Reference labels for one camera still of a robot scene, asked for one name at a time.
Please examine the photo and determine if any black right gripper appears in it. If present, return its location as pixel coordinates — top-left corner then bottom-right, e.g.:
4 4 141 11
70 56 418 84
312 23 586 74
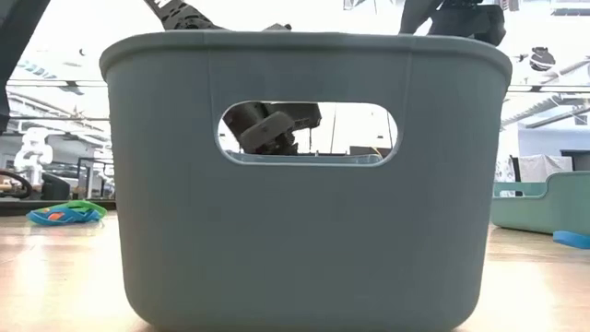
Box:
398 0 507 47

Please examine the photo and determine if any blue plastic basket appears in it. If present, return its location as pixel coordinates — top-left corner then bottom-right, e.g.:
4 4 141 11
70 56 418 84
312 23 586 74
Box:
99 30 513 332

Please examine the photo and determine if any white cloth cover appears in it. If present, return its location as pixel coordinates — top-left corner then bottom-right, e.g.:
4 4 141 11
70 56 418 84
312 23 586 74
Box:
519 154 561 184

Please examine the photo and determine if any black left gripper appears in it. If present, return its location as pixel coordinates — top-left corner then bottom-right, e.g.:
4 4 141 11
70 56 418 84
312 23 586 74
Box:
224 101 323 154

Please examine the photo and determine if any black ring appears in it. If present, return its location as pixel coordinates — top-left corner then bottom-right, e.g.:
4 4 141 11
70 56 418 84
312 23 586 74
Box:
0 169 34 200

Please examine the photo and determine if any black white ceiling device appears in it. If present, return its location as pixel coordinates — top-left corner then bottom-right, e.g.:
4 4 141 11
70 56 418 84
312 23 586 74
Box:
528 45 557 73

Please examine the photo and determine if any black bin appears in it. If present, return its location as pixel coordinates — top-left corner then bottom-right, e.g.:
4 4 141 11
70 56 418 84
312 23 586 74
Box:
40 172 71 201

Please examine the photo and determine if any green rubber band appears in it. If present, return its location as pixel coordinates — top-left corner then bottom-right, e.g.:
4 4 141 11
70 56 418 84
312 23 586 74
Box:
64 200 109 220

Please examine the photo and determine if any green plastic basket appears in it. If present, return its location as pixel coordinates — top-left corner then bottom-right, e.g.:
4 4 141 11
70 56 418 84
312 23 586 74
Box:
490 171 590 240

